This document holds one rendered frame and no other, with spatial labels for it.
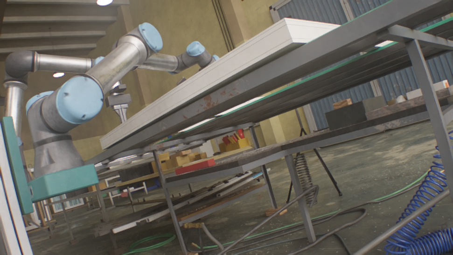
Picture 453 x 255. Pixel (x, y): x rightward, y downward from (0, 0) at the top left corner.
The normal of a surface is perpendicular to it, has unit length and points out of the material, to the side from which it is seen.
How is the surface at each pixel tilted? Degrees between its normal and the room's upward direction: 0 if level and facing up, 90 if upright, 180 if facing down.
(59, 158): 73
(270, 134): 90
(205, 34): 90
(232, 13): 90
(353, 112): 90
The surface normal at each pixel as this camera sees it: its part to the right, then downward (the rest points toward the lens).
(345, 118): -0.73, 0.16
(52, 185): 0.73, -0.27
